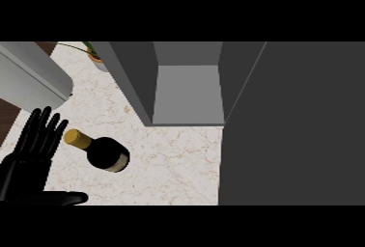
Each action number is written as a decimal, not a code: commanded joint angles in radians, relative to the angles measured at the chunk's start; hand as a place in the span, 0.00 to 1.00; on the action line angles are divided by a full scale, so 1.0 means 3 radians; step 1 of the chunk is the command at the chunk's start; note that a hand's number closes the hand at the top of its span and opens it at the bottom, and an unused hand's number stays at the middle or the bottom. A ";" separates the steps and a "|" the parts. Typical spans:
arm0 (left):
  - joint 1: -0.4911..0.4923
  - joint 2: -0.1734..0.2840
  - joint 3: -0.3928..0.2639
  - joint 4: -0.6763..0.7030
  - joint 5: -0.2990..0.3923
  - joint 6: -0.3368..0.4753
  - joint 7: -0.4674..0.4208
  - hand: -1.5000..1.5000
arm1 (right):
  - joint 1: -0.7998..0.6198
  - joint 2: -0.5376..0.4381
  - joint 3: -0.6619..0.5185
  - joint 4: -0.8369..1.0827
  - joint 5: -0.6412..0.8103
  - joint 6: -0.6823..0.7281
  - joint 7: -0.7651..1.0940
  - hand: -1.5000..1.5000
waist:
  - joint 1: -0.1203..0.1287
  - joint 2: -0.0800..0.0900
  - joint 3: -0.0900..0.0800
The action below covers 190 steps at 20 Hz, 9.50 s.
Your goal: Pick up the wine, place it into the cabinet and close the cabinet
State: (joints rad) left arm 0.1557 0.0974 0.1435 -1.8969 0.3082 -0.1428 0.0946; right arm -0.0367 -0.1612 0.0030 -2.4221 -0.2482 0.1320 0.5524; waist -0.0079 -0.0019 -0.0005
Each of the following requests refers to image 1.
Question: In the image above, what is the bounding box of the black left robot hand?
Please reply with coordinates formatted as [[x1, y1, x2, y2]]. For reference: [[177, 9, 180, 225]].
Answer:
[[0, 106, 90, 206]]

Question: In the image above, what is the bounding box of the dark wine bottle gold cap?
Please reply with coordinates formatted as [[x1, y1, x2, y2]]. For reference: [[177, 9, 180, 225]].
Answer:
[[62, 128, 132, 174]]

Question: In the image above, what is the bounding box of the grey open cabinet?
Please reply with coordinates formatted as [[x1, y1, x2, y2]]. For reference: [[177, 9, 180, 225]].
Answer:
[[90, 41, 267, 127]]

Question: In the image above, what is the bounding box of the dark grey cabinet door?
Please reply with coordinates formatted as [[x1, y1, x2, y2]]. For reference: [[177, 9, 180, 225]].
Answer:
[[217, 41, 365, 206]]

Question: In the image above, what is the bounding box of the pale grey appliance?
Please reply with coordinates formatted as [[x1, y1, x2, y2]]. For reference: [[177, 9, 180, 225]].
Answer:
[[0, 41, 74, 114]]

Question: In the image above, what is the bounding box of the potted green plant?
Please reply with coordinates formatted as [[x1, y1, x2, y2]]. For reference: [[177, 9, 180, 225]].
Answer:
[[58, 41, 111, 73]]

